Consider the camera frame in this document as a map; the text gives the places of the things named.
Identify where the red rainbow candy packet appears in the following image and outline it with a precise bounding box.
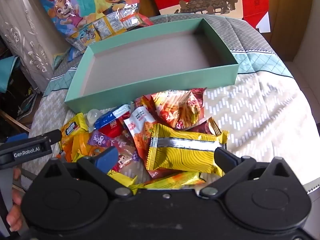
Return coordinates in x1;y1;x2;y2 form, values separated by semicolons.
134;94;157;111

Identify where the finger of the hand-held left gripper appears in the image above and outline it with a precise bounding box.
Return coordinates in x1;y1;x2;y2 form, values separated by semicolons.
5;132;29;145
0;129;62;170

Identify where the yellow striped wafer packet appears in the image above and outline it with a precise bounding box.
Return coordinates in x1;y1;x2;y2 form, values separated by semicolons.
146;123;230;178

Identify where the orange noodle snack packet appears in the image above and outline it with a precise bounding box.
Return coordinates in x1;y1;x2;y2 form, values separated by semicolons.
151;89;206;130

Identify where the pink red printed candy packet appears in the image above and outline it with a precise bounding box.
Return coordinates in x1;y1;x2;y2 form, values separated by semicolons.
111;152;141;173

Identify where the brown strip snack packet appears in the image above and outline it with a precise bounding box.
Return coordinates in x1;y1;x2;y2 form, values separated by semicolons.
192;117;222;137

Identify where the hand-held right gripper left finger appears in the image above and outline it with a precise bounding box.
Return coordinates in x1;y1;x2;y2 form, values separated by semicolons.
37;146;133;198

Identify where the purple candy packet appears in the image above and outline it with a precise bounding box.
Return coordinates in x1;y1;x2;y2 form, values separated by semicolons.
87;132;113;147

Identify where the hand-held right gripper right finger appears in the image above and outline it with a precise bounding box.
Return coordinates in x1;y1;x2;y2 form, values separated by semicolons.
199;147;290;198

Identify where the plain red snack packet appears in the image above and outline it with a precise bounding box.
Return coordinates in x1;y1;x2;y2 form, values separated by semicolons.
96;122;124;138

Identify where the long yellow cartoon packet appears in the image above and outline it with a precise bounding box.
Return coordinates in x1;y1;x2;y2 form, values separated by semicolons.
107;169;138;188

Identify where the wooden cabinet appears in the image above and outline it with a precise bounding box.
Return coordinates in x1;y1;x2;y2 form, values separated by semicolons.
267;0;320;62

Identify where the person's left hand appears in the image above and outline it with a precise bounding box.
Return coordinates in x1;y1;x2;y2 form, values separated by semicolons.
6;168;24;233

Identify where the white orange snack packet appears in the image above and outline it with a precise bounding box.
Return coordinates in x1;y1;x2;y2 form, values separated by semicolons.
123;106;157;160

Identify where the teal cloth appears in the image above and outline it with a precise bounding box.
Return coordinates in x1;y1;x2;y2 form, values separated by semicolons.
0;55;20;93

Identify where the long yellow orange packet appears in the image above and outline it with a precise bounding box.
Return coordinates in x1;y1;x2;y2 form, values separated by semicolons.
130;171;207;196

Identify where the yellow cracker packet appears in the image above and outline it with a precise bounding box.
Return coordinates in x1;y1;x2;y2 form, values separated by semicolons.
61;112;89;155

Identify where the patterned bed quilt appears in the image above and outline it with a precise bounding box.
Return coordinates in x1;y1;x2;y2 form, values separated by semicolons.
21;14;320;200

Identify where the teal cardboard box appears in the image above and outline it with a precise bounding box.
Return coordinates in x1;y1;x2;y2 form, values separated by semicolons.
64;15;239;113

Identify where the blue white biscuit packet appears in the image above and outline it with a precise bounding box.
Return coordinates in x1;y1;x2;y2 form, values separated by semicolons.
94;104;132;131

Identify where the silver floral embossed panel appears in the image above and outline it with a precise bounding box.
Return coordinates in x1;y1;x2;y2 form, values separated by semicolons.
0;0;58;93

